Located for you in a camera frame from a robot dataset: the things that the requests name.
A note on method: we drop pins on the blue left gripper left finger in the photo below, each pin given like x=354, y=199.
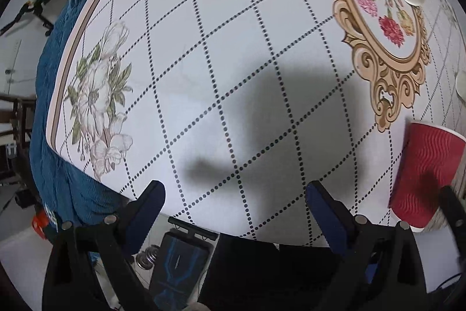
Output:
x=139, y=215

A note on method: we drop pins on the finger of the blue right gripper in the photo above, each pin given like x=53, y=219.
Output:
x=455, y=214

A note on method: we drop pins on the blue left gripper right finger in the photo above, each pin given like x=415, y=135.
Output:
x=333, y=218

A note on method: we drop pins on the red ribbed paper cup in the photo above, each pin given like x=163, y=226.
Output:
x=429, y=162

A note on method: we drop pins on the white paper cup right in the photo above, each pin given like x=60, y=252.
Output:
x=460, y=85

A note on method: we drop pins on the black blue box on floor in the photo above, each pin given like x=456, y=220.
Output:
x=178, y=263

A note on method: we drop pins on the dark wooden chair near left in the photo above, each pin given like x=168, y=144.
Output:
x=19, y=116

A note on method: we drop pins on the diamond pattern floral tablecloth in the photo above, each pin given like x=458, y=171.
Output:
x=236, y=105

